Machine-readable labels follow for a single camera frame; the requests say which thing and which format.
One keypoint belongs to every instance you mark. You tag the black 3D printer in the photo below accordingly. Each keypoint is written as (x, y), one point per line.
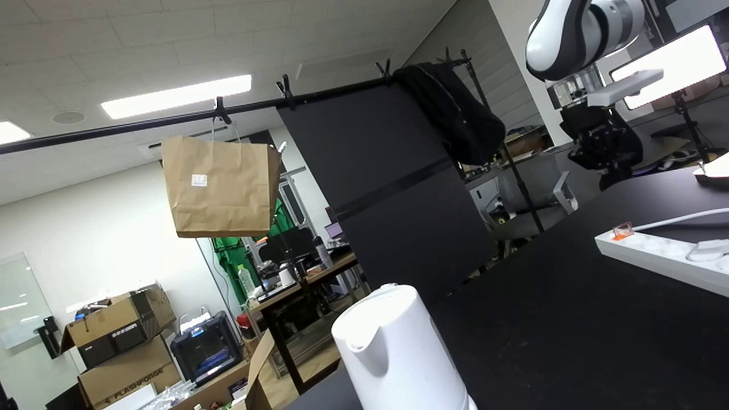
(205, 349)

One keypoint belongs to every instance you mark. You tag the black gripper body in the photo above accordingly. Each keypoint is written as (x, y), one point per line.
(602, 139)

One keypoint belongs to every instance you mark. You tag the black backdrop panel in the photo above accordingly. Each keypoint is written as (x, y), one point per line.
(392, 186)

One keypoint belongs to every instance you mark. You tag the stacked cardboard boxes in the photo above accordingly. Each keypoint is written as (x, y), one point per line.
(121, 345)

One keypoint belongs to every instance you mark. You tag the white electric kettle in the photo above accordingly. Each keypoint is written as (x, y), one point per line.
(396, 354)

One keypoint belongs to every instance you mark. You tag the wooden desk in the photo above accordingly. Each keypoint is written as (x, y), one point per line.
(304, 296)

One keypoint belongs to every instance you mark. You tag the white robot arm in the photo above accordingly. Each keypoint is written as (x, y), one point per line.
(565, 38)

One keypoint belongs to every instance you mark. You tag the black backdrop frame pole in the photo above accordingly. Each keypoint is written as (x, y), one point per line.
(220, 111)

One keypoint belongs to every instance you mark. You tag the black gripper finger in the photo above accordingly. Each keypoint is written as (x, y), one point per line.
(615, 173)

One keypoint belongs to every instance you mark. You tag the white power strip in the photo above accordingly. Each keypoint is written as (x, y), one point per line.
(695, 262)

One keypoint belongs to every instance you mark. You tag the brown paper bag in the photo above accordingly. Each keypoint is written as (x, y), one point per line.
(220, 189)

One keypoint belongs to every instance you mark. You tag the black hanging backpack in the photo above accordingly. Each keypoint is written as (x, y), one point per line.
(471, 131)

